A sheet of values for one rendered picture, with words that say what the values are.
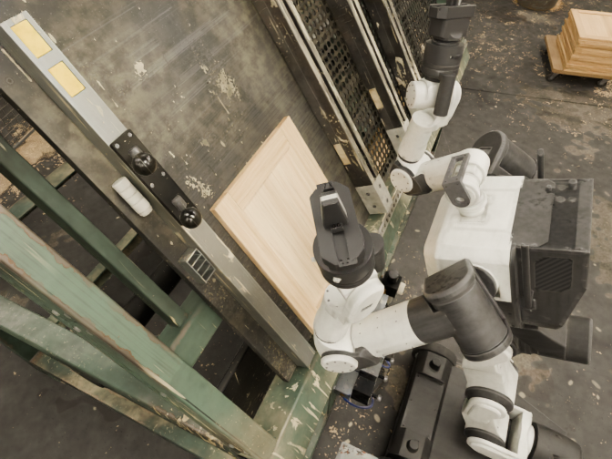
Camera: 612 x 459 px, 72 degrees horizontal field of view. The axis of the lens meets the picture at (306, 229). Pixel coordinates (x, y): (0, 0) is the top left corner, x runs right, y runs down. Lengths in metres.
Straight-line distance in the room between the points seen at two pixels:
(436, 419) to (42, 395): 1.77
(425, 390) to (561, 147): 2.23
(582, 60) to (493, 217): 3.35
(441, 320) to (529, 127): 2.98
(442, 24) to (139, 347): 0.91
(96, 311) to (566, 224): 0.84
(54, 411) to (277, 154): 1.68
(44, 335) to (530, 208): 1.38
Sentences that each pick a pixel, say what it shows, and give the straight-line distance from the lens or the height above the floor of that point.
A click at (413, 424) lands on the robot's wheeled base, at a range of 1.91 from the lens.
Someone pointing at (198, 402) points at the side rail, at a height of 1.13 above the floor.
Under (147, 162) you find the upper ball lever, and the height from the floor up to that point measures 1.55.
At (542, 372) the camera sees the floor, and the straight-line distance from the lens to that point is 2.41.
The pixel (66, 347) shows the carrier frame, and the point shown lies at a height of 0.79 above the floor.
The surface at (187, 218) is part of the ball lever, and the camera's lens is 0.75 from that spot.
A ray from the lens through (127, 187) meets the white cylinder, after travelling 0.84.
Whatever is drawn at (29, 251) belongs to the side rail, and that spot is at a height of 1.49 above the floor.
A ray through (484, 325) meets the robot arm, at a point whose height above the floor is 1.33.
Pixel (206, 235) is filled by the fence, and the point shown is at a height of 1.30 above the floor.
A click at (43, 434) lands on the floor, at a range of 2.35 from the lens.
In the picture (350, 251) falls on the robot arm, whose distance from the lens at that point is 0.52.
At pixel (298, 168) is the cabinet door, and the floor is 1.20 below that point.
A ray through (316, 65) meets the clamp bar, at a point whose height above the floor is 1.37.
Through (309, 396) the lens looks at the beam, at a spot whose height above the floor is 0.87.
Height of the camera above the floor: 2.00
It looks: 51 degrees down
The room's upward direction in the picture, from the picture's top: straight up
